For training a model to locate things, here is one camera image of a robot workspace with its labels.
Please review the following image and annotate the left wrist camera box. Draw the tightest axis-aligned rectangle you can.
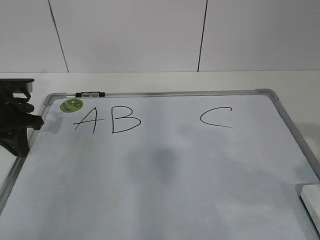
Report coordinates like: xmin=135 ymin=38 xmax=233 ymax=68
xmin=0 ymin=78 xmax=35 ymax=94

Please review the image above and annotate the white whiteboard with grey frame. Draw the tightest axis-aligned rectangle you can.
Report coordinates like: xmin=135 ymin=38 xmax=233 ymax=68
xmin=0 ymin=89 xmax=320 ymax=240

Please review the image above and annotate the round green magnet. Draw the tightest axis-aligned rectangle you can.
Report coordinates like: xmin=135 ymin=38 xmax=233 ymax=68
xmin=60 ymin=98 xmax=84 ymax=113

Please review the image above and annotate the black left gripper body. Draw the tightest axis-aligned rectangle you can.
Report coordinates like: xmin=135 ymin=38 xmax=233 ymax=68
xmin=0 ymin=88 xmax=35 ymax=133

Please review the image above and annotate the white whiteboard eraser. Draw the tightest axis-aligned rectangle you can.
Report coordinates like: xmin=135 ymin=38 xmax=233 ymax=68
xmin=300 ymin=184 xmax=320 ymax=232

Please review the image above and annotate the black whiteboard hanger clip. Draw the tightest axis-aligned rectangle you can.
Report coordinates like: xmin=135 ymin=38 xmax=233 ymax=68
xmin=75 ymin=91 xmax=106 ymax=98

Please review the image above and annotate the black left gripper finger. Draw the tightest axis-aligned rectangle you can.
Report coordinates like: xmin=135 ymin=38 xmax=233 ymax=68
xmin=0 ymin=129 xmax=30 ymax=157
xmin=21 ymin=112 xmax=44 ymax=130

